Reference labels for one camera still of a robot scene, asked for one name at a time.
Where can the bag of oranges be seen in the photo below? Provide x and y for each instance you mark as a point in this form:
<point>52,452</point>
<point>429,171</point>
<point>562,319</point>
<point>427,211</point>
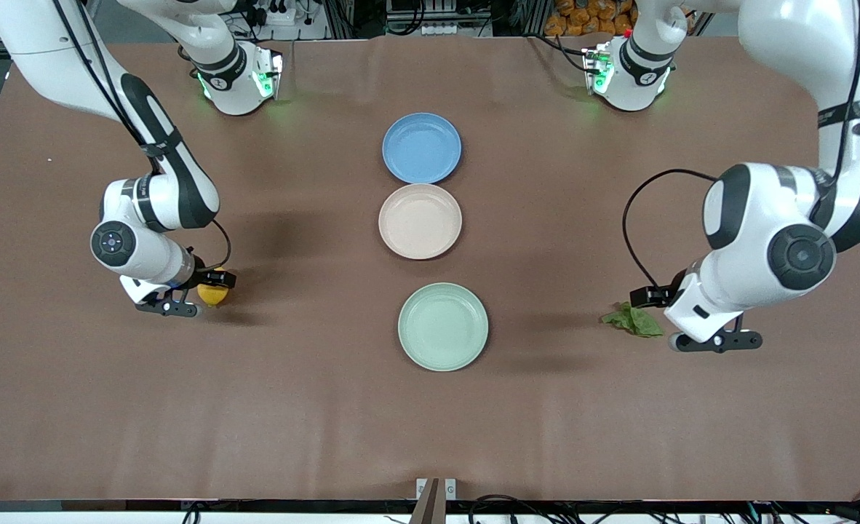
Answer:
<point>583,18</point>

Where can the blue round plate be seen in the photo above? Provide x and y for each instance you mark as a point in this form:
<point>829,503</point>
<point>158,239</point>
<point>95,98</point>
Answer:
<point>421,149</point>

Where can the green round plate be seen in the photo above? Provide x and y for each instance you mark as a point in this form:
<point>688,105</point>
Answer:
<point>443,327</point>

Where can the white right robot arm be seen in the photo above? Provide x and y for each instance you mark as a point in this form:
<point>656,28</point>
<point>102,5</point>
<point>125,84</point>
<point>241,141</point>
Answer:
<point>37,36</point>

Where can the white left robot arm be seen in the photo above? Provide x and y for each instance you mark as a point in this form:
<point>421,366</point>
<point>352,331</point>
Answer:
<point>765,211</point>

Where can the brown table cover mat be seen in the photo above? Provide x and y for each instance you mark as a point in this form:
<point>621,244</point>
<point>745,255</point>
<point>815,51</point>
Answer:
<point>292,407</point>

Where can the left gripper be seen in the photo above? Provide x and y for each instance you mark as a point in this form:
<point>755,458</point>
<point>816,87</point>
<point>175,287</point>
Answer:
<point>669,291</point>

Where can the yellow lemon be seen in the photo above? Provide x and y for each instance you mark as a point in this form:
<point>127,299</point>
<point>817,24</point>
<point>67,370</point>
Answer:
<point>213,296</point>

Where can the small metal table bracket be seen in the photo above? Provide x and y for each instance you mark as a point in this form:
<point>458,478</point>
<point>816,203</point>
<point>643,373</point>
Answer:
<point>449,489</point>

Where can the beige round plate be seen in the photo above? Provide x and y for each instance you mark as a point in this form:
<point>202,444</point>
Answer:
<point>420,222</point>

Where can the white power strip with plugs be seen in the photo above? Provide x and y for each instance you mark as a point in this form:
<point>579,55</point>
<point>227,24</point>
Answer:
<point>277,16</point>

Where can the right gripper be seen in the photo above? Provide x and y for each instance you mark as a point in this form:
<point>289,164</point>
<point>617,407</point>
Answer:
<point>203,277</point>

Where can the green lettuce leaf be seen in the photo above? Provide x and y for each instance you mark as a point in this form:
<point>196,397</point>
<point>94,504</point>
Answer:
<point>637,322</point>

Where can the brown post below table edge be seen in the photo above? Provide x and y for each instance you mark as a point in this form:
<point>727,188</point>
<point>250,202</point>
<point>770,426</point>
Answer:
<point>426,507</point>

